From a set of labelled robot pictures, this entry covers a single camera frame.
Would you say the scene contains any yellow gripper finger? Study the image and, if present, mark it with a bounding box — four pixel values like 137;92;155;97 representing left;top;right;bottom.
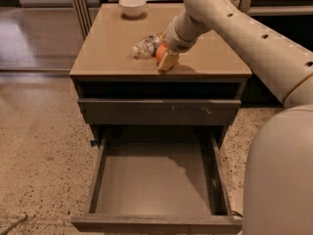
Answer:
157;49;179;71

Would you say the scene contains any clear plastic water bottle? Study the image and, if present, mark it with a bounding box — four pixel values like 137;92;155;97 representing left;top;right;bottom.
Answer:
133;34;162;60

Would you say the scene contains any orange fruit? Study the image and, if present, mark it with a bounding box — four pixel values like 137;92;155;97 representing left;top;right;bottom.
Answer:
156;42;167;63

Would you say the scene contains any brown drawer cabinet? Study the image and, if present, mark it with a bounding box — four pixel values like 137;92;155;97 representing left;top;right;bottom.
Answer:
70;4;251;140

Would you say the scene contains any open grey middle drawer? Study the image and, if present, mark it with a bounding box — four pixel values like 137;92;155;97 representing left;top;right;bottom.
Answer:
70;125;242;235

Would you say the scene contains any grey rod on floor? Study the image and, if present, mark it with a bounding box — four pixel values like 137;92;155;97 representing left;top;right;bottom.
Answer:
0;214;28;235

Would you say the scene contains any closed grey top drawer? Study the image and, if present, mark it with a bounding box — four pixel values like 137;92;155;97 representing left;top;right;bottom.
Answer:
78;99;241;125

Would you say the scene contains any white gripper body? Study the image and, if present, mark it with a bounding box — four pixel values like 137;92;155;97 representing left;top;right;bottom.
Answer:
165;16;199;53

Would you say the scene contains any white ceramic bowl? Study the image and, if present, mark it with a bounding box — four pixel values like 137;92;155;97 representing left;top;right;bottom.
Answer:
118;0;147;18

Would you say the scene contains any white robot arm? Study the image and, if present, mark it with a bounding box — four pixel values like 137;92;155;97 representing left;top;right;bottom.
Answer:
156;0;313;235

